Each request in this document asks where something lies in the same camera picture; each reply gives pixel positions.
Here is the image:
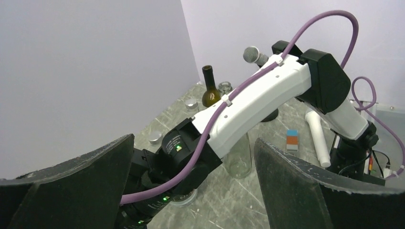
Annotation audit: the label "dark wine bottle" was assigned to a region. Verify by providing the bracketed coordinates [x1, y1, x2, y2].
[202, 65, 221, 107]

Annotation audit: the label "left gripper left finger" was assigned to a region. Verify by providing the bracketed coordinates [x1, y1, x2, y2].
[0, 134, 134, 229]

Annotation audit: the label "white toy microphone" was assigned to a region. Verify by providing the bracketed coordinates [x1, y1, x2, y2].
[305, 109, 331, 168]

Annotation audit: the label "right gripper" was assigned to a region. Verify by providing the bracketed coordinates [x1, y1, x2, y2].
[114, 148, 203, 229]

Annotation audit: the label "clear labelled bottle silver cap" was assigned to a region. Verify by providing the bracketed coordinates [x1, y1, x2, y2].
[184, 98, 200, 115]

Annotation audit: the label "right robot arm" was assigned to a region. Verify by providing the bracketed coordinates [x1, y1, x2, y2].
[114, 41, 378, 229]

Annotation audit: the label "grey handheld microphone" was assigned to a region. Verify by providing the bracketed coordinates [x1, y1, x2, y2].
[243, 46, 269, 68]

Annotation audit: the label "grey tool coloured blocks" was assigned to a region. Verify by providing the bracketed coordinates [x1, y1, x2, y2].
[286, 129, 298, 152]

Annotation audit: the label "clear glass bottle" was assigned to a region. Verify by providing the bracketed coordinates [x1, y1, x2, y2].
[218, 81, 253, 180]

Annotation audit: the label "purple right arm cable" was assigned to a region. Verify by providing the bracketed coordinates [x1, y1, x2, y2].
[119, 9, 405, 206]

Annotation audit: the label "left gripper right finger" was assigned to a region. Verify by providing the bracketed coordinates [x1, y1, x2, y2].
[254, 138, 405, 229]

